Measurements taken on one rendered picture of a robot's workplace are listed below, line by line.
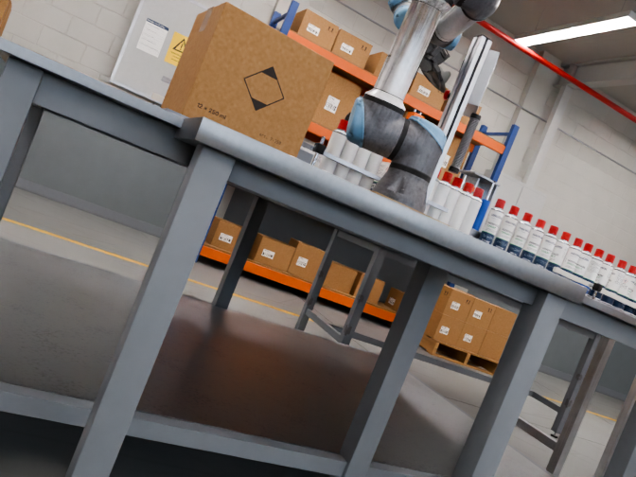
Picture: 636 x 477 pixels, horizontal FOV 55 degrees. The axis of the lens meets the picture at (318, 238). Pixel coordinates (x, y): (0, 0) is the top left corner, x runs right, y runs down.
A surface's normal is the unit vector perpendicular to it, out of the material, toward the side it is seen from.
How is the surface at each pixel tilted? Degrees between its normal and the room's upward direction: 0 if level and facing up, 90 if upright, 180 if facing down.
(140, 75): 90
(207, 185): 90
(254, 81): 90
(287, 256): 90
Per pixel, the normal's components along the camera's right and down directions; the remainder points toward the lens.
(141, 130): 0.39, 0.19
